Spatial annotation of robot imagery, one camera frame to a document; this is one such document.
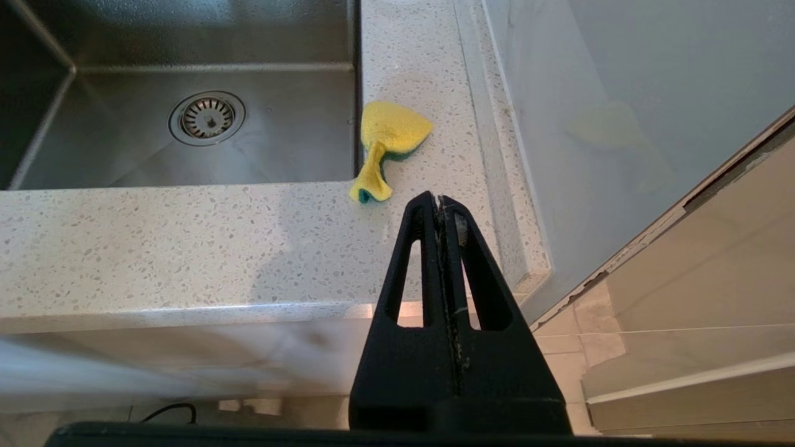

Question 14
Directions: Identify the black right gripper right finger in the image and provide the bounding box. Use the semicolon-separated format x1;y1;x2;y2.
443;198;571;435

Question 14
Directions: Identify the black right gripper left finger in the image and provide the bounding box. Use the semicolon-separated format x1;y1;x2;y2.
348;191;462;435

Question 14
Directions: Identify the yellow green sponge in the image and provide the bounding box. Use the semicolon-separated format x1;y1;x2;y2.
349;101;434;204

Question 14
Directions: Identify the stainless steel sink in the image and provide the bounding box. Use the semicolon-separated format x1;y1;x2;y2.
0;0;363;191

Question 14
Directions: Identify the metal sink drain strainer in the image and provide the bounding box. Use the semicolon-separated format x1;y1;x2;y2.
168;91;247;147

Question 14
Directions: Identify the white counter cabinet front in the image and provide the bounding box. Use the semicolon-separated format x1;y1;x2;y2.
0;302;404;413

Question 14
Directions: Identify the black floor cable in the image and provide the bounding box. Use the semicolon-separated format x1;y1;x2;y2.
142;403;198;425

